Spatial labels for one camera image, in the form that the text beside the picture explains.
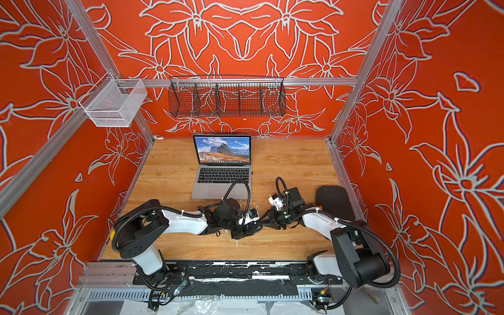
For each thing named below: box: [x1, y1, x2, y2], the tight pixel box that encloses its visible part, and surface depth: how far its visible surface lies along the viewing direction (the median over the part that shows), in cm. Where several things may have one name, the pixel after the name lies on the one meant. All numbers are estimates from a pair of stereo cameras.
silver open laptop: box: [191, 135, 253, 200], surface depth 102 cm
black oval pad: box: [315, 185, 356, 221], surface depth 89 cm
